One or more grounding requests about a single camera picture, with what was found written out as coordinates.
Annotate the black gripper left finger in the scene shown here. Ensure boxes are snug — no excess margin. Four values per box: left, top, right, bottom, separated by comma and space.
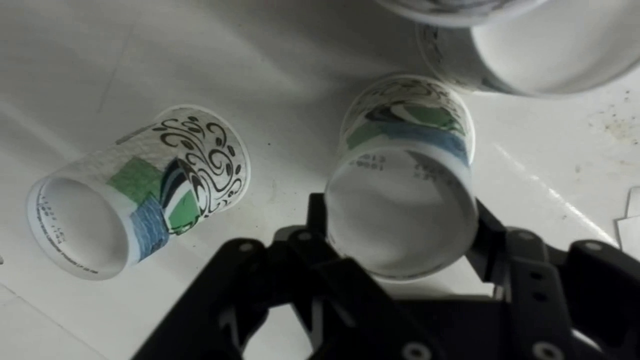
306, 192, 328, 244

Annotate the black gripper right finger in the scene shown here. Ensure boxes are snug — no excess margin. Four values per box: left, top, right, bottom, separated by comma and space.
466, 202, 510, 300

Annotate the patterned paper cup one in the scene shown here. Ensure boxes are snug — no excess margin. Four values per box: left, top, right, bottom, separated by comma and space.
325, 75, 479, 280

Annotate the patterned paper cup two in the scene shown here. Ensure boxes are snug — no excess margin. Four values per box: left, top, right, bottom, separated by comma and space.
26, 105, 253, 280

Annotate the patterned paper cup three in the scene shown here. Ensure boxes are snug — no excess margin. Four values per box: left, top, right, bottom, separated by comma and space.
418, 0, 640, 99

